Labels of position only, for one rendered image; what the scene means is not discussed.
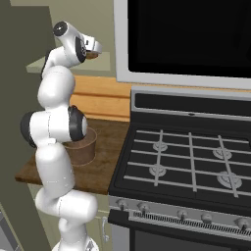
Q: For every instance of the silver black microwave oven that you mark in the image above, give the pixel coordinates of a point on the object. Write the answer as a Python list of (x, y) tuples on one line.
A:
[(186, 36)]

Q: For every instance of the olive wall cabinet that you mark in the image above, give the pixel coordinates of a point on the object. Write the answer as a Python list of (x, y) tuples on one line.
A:
[(104, 62)]

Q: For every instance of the pale olive base cabinet door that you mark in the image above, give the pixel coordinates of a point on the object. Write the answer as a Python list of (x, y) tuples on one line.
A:
[(103, 209)]

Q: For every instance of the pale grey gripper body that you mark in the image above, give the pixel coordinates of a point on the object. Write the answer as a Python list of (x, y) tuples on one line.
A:
[(94, 45)]

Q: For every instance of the black steel stove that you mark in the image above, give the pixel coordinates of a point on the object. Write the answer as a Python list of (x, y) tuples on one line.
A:
[(186, 157)]

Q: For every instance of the olive tall cabinet panel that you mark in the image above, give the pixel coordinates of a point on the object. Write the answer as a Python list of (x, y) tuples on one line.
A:
[(19, 81)]

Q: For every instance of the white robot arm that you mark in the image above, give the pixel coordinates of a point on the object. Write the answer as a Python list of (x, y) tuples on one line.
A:
[(54, 98)]

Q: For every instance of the silver stove knob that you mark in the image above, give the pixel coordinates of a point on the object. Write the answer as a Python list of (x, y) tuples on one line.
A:
[(182, 214), (243, 224), (142, 206), (206, 217), (122, 204)]

